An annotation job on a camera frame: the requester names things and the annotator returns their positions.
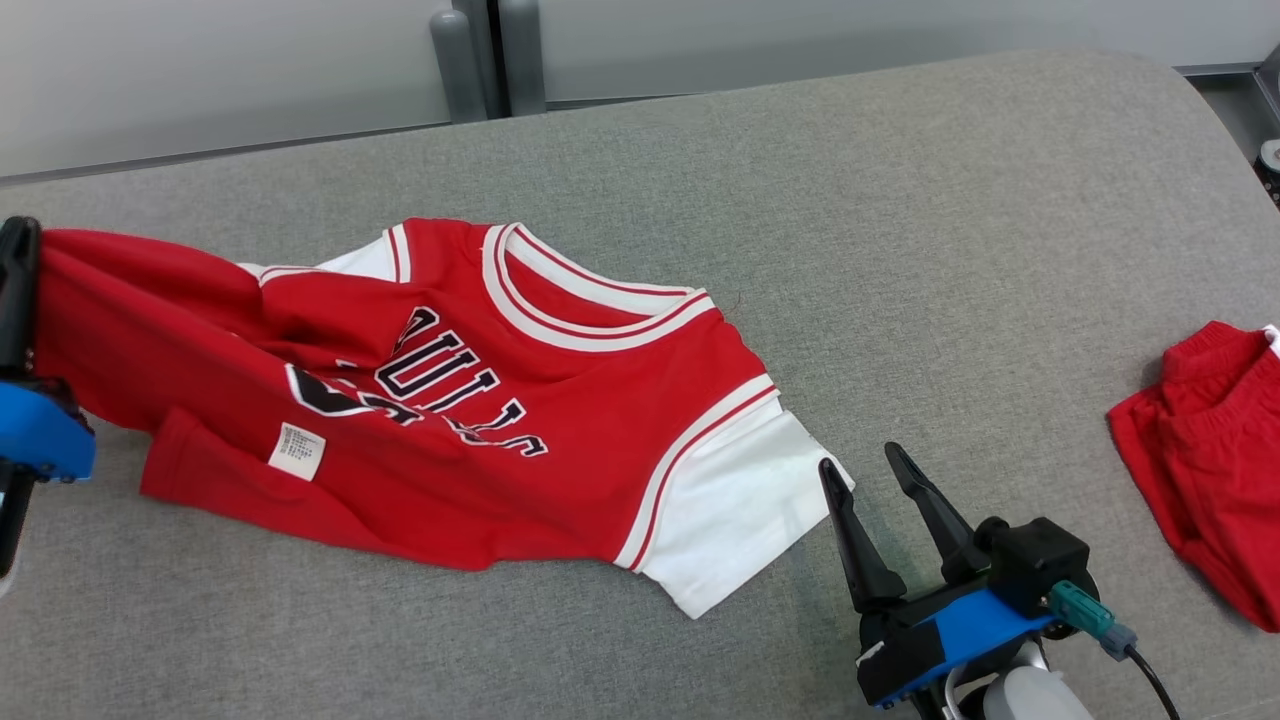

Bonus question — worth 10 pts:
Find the red shorts white stripe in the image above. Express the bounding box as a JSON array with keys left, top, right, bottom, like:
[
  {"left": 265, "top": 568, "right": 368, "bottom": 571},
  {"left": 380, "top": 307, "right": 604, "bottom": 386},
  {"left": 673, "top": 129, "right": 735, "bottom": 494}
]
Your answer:
[{"left": 1108, "top": 320, "right": 1280, "bottom": 633}]

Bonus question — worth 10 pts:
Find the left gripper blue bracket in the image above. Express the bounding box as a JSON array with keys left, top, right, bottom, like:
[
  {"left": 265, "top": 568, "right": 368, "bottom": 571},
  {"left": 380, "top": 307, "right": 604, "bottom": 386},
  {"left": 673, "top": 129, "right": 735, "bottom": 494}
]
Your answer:
[{"left": 0, "top": 215, "right": 98, "bottom": 583}]

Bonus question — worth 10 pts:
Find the green right camera connector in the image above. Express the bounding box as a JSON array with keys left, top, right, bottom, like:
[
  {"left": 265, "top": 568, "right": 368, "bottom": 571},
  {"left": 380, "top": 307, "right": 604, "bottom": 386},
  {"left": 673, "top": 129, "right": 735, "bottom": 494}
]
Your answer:
[{"left": 1048, "top": 580, "right": 1139, "bottom": 661}]

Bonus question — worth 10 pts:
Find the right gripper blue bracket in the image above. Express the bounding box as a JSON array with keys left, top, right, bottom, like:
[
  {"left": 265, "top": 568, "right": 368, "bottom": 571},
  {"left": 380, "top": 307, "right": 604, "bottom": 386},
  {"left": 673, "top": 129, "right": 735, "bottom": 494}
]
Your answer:
[{"left": 818, "top": 442, "right": 1059, "bottom": 720}]

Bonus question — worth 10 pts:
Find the black right camera cable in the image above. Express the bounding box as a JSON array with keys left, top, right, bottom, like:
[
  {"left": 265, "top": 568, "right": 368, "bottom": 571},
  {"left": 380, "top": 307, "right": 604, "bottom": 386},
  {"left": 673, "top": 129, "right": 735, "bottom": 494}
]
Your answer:
[{"left": 1125, "top": 645, "right": 1184, "bottom": 720}]

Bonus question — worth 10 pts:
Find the red white basketball jersey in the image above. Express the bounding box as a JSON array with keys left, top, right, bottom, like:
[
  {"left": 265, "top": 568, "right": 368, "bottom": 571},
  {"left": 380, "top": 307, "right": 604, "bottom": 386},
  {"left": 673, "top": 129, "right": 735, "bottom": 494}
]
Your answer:
[{"left": 35, "top": 218, "right": 856, "bottom": 619}]

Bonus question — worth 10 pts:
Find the grey cylinder post foot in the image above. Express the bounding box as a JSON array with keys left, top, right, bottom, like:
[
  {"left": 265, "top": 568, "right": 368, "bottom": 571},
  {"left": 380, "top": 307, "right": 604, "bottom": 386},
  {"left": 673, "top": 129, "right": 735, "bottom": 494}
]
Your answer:
[{"left": 497, "top": 0, "right": 548, "bottom": 117}]

